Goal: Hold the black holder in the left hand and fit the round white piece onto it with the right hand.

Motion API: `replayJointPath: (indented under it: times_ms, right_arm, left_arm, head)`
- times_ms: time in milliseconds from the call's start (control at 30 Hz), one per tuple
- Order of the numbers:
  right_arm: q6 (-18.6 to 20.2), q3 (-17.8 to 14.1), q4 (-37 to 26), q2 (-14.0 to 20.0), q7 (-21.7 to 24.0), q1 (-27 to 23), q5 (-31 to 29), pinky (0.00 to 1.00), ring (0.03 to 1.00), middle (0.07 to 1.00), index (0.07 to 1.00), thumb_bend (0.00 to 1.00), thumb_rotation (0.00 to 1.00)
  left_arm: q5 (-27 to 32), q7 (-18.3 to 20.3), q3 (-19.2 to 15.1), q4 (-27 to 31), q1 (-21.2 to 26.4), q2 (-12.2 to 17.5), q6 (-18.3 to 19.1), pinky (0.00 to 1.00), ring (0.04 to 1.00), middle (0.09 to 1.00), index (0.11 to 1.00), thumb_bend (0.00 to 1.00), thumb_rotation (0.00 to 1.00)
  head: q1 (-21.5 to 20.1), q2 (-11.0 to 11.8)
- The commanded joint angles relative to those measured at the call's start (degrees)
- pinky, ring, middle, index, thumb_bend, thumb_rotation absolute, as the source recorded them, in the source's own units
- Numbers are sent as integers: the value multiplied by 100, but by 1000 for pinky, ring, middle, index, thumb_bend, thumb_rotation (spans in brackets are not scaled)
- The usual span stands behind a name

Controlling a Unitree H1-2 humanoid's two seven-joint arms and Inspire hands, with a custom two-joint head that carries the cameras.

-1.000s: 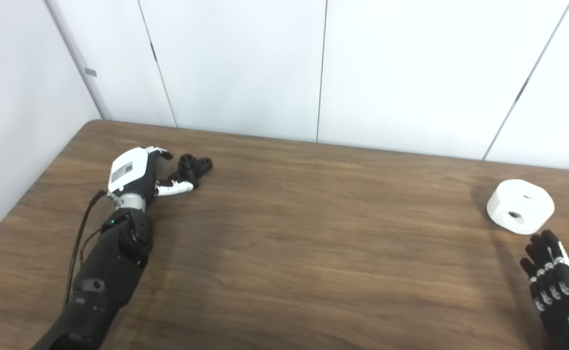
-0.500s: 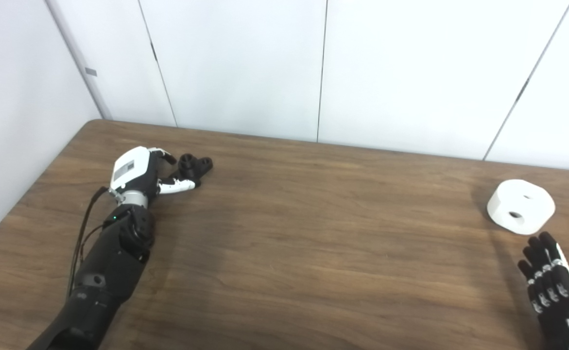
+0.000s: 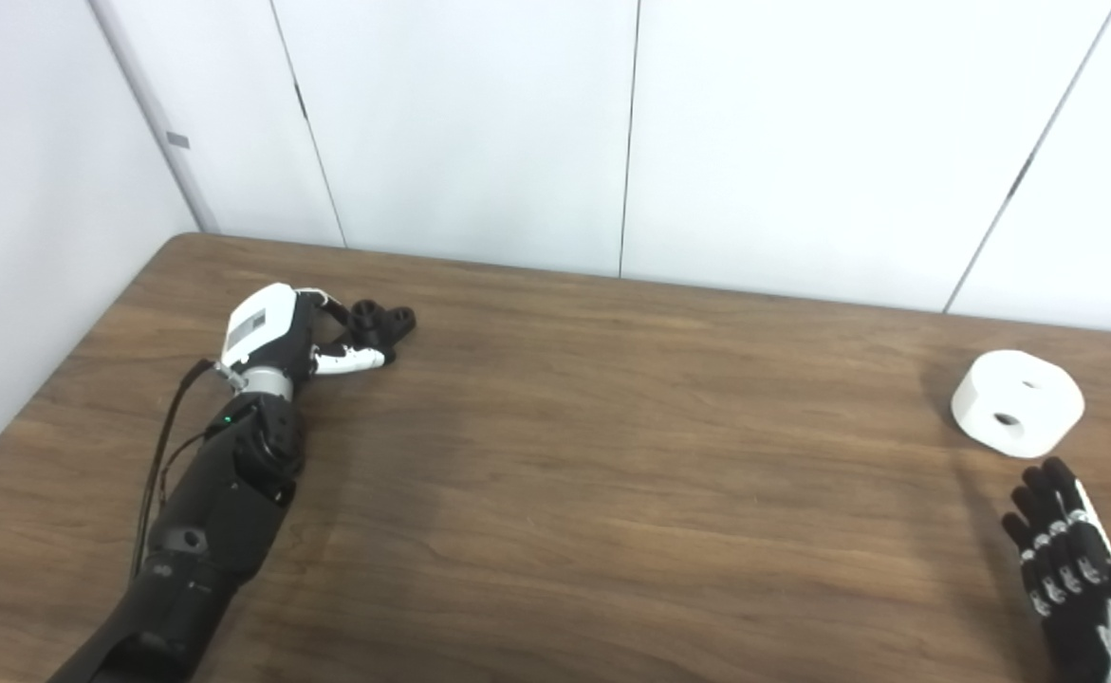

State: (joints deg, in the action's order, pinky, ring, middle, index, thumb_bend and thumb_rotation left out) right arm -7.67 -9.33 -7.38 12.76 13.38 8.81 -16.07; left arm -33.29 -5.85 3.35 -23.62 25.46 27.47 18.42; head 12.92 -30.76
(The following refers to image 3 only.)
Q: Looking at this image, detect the round white plastic piece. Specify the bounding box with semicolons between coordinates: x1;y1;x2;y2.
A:
951;350;1085;458

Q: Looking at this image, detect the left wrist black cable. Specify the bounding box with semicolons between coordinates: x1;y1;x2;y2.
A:
130;359;245;580

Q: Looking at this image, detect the black flanged holder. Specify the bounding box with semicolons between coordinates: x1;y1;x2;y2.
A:
323;300;417;366

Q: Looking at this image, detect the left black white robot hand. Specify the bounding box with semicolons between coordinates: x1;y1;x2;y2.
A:
221;283;395;380

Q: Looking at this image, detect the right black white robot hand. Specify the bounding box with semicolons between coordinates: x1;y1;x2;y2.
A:
1002;457;1111;683

